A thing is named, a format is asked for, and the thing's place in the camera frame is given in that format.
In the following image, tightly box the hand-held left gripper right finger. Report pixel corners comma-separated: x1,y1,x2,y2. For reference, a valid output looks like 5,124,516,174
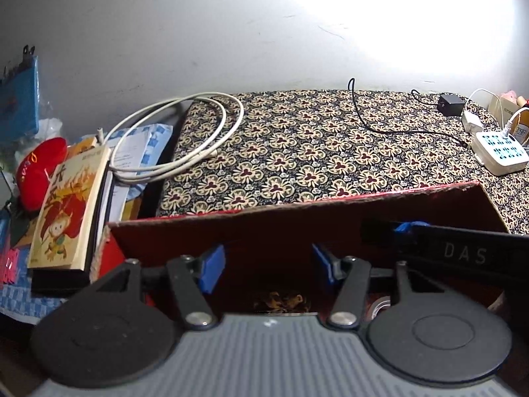
312,243,448,330

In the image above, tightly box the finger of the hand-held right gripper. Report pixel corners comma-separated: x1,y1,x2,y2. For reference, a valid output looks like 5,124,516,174
361,217,415,254

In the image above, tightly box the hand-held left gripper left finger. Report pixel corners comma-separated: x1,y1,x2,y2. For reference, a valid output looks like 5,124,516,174
89,244,227,332

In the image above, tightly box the brown pine cone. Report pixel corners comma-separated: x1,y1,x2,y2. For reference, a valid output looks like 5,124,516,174
253,291,310,314

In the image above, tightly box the red cardboard box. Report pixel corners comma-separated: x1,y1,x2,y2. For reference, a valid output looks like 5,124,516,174
89,181,511,319

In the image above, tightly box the floral patterned cloth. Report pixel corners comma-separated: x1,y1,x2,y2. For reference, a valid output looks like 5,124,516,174
156,89,529,236

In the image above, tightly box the white power strip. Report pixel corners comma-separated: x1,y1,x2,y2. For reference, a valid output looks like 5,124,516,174
471,131,529,175

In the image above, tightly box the white charger block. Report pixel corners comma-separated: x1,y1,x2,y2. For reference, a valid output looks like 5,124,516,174
462,110,487,134

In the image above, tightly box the blue checkered cloth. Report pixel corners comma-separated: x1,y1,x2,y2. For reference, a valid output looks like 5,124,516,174
0,123,174,321

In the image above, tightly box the orange packet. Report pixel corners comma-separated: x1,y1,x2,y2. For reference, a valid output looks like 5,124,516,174
516,110,529,146

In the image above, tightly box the white printed paper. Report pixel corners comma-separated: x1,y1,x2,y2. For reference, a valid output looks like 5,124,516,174
109,132,154,171

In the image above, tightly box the small black adapter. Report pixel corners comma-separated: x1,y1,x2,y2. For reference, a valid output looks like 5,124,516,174
437,94,466,117

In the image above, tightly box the white carton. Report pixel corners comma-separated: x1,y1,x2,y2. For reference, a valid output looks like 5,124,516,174
488,94,518,130

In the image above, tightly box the cartoon cover book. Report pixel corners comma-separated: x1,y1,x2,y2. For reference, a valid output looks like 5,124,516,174
27,146,112,271

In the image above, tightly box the pink plush toy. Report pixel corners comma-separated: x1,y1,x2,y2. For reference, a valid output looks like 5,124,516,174
499,90,527,106

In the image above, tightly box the orange book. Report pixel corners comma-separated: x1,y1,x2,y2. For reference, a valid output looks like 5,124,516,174
65,136,98,160

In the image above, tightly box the red plush toy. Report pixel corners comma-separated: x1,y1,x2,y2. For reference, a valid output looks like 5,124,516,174
16,137,69,210

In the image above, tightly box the red printed package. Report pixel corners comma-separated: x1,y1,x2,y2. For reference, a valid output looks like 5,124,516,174
0,248,22,287

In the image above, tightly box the clear plastic bag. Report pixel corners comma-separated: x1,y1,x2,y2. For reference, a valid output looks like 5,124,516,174
36,116,63,142

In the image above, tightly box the blue flat box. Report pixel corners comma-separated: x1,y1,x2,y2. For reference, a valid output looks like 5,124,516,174
0,56,41,143

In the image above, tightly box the black power adapter with cord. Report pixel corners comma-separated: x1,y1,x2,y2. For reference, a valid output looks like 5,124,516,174
348,78,469,149

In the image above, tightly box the white plug with cable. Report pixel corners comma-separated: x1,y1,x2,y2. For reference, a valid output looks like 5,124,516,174
501,107,529,138

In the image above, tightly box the coiled white cable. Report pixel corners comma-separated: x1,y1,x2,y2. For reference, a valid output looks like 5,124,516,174
96,93,245,183

